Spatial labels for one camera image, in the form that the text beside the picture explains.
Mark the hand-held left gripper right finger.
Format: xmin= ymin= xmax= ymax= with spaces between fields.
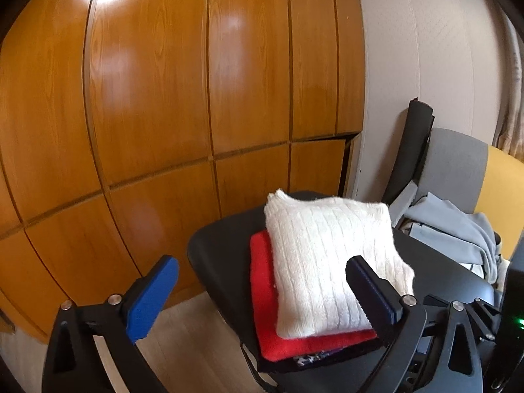
xmin=346 ymin=256 xmax=486 ymax=393

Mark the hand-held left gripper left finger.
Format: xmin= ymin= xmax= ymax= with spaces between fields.
xmin=42 ymin=254 xmax=180 ymax=393

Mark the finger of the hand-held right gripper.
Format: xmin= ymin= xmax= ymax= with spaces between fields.
xmin=469 ymin=297 xmax=502 ymax=342

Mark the cream knit sweater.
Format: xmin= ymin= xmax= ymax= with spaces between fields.
xmin=264 ymin=189 xmax=415 ymax=340

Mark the purple patterned garment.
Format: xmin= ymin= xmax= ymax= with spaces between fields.
xmin=292 ymin=348 xmax=348 ymax=367

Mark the grey cloth pile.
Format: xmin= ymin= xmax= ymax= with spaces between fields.
xmin=403 ymin=192 xmax=502 ymax=283

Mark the red knit sweater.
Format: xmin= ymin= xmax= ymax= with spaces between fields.
xmin=250 ymin=231 xmax=377 ymax=362

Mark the grey yellow blue sofa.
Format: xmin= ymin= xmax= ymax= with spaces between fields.
xmin=418 ymin=128 xmax=524 ymax=263

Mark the black rolled mat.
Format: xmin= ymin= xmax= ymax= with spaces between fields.
xmin=383 ymin=98 xmax=434 ymax=205

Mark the wooden wardrobe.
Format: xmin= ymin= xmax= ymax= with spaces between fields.
xmin=0 ymin=0 xmax=366 ymax=342

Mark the beige curtain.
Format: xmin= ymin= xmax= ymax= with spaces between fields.
xmin=493 ymin=20 xmax=524 ymax=160

